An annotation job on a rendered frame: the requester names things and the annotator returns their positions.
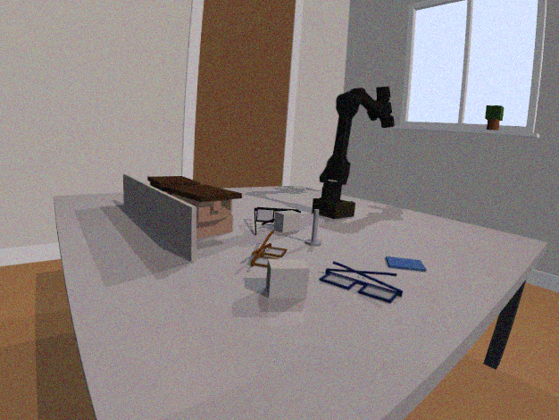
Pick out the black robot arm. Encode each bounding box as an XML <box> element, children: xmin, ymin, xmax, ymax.
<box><xmin>319</xmin><ymin>86</ymin><xmax>390</xmax><ymax>202</ymax></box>

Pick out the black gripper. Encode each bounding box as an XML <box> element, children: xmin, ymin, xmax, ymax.
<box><xmin>381</xmin><ymin>102</ymin><xmax>394</xmax><ymax>128</ymax></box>

